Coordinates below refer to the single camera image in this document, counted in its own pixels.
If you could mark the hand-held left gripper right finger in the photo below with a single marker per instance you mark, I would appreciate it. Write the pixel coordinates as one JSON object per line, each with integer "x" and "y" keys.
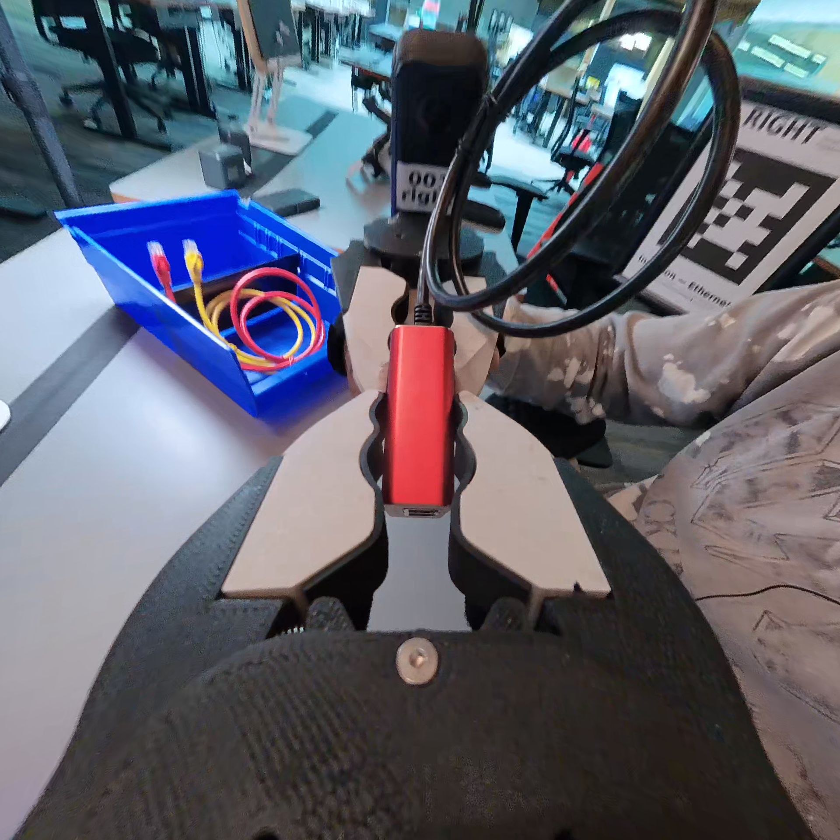
{"x": 531, "y": 512}

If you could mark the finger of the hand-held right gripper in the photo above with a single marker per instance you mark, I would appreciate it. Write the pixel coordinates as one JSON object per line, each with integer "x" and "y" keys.
{"x": 367, "y": 328}
{"x": 476, "y": 361}

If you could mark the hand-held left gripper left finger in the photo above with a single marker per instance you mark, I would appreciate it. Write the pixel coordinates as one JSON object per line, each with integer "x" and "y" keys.
{"x": 302, "y": 512}

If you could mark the red ethernet switch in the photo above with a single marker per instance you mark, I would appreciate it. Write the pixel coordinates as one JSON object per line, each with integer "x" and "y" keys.
{"x": 420, "y": 420}

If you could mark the blue plastic bin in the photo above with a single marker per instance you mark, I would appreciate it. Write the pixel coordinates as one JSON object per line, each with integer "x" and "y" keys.
{"x": 164, "y": 321}

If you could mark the black flat device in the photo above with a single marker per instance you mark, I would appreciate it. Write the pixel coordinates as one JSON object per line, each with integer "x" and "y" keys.
{"x": 289, "y": 200}

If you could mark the wooden easel with black board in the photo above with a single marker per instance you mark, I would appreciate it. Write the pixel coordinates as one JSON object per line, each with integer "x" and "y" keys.
{"x": 269, "y": 26}

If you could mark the small grey box device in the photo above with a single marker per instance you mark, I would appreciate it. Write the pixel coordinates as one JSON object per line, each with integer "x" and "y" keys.
{"x": 223, "y": 167}

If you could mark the framed black white marker sign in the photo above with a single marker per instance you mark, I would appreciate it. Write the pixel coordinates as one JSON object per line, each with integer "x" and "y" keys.
{"x": 774, "y": 197}

